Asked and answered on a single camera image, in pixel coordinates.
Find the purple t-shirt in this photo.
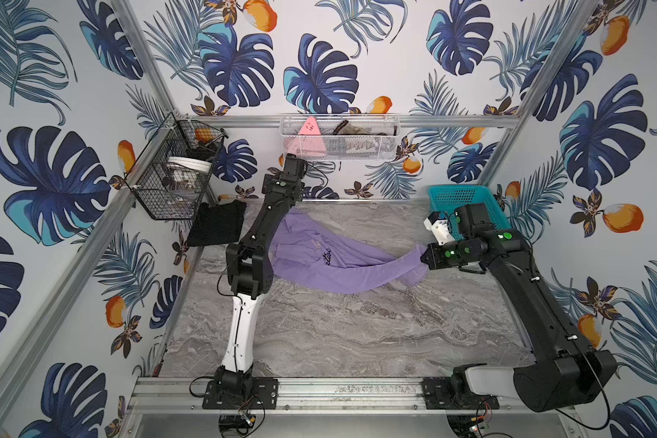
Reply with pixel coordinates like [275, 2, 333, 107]
[270, 210, 429, 295]

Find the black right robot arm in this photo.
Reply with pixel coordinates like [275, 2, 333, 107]
[421, 226, 617, 412]

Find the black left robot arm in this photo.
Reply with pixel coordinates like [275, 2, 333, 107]
[215, 154, 308, 398]

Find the pink triangular item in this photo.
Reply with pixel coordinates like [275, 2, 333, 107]
[285, 116, 328, 159]

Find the teal plastic basket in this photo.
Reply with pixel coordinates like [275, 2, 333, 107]
[427, 184, 511, 240]

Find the folded black t-shirt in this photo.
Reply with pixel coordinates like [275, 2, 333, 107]
[187, 200, 246, 247]

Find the white bowl in basket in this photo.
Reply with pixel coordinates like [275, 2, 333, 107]
[167, 156, 212, 174]

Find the white wire wall basket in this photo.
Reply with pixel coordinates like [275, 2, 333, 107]
[279, 119, 403, 162]

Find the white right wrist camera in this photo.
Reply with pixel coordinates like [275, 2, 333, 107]
[423, 211, 456, 246]

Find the aluminium frame bar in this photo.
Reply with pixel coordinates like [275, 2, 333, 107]
[177, 113, 520, 129]

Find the black wire basket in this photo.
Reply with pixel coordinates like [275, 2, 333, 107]
[125, 113, 228, 221]

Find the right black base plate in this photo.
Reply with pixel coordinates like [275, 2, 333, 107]
[421, 375, 500, 410]

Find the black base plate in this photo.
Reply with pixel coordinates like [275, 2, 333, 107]
[421, 375, 500, 410]
[202, 376, 279, 411]

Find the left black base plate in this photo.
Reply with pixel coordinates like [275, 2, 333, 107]
[202, 376, 279, 411]

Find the aluminium front rail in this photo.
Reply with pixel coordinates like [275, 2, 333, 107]
[127, 378, 531, 415]

